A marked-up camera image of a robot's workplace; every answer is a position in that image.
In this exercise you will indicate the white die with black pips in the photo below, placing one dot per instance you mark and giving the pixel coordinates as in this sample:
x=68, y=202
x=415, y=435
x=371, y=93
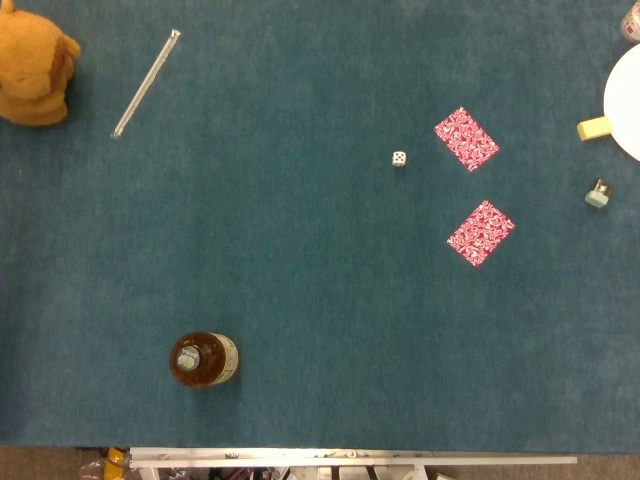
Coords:
x=398, y=159

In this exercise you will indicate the teal table cloth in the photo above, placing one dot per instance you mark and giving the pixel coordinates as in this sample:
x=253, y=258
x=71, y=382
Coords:
x=320, y=280

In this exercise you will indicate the red patterned playing card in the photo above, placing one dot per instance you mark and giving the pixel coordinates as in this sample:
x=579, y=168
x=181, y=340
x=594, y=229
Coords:
x=481, y=234
x=466, y=139

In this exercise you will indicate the tea bottle with green label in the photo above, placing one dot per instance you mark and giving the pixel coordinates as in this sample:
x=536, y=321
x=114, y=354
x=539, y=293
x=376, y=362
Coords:
x=205, y=360

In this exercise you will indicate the mint green binder clip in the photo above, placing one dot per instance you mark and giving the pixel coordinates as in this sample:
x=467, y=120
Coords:
x=597, y=196

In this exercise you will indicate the yellow rectangular block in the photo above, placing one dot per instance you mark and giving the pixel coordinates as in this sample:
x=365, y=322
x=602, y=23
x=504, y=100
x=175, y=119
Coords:
x=594, y=129

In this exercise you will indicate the yellow object under table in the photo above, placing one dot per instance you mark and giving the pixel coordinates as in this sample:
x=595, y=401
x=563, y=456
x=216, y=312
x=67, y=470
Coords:
x=114, y=462

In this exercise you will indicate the white round plate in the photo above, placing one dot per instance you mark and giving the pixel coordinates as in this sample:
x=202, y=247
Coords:
x=625, y=100

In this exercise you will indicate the brown capybara plush toy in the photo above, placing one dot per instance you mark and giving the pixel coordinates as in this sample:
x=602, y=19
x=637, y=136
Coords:
x=30, y=65

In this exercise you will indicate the white and red can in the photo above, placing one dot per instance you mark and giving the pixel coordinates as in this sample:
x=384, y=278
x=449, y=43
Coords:
x=632, y=20

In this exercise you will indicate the aluminium table edge rail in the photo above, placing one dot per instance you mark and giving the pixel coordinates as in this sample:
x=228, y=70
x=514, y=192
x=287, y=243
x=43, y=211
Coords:
x=350, y=457

